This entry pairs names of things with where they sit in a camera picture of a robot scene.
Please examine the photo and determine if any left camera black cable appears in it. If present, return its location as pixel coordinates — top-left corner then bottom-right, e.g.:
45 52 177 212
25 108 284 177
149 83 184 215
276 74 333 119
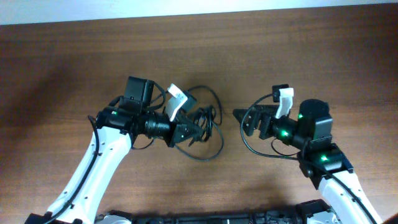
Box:
40 114 100 224

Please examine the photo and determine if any camera black cable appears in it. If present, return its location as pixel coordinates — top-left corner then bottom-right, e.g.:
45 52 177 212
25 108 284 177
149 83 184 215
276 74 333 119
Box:
40 114 100 224
239 93 379 224

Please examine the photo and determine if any right camera black cable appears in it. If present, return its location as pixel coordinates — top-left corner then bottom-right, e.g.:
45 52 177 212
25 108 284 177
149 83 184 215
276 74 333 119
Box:
239 93 379 224

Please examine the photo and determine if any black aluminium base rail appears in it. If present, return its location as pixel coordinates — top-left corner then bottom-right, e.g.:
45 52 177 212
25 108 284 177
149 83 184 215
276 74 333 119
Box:
95 199 341 224

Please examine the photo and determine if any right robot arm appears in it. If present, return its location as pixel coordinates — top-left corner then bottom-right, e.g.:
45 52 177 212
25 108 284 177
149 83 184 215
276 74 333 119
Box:
233 99 382 223

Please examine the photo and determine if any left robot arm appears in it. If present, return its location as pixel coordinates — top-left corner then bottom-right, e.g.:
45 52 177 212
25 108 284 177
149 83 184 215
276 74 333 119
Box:
26 77 203 223

